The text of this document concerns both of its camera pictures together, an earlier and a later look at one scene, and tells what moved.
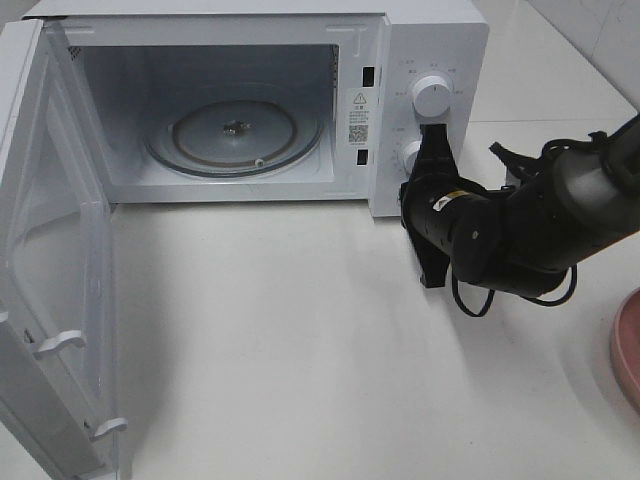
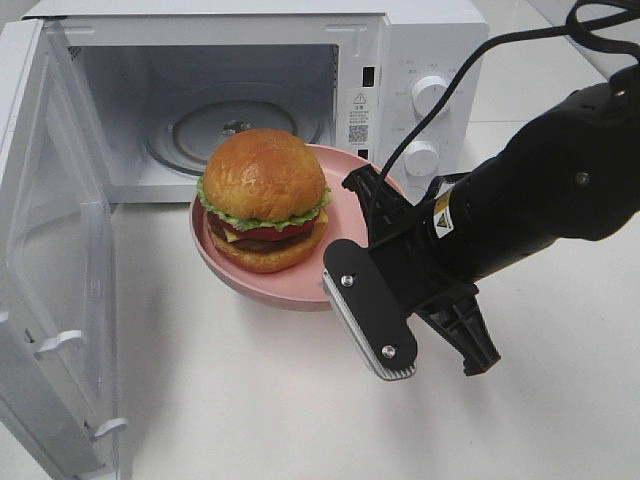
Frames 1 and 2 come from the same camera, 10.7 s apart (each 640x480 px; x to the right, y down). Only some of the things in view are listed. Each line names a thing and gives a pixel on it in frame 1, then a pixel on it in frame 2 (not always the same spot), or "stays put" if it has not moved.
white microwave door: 58,365 stays put
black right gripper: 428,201 -> 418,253
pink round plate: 625,344 -> 302,286
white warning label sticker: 358,117 stays put
